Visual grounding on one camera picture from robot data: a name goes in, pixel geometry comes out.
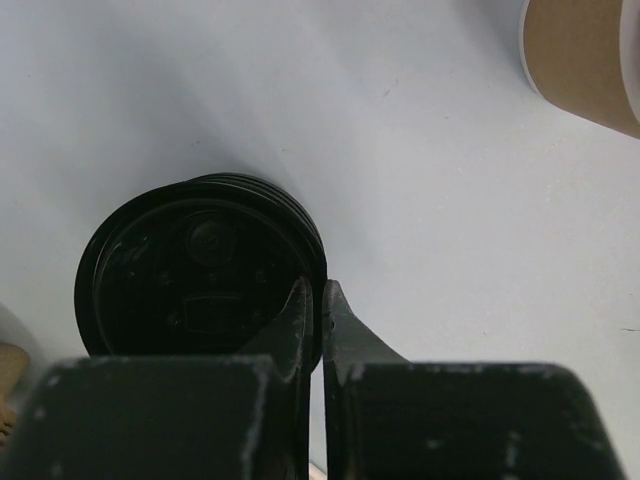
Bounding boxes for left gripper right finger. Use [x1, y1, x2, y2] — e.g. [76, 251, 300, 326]
[322, 280, 624, 479]

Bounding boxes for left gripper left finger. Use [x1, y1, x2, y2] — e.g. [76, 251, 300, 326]
[1, 279, 314, 479]

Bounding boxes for stack of black lids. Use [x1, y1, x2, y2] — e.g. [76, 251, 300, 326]
[74, 172, 327, 356]

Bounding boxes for brown pulp cup carriers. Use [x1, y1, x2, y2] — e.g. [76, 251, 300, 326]
[0, 299, 39, 446]

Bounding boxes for stack of brown paper cups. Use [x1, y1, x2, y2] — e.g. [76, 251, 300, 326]
[519, 1, 639, 138]

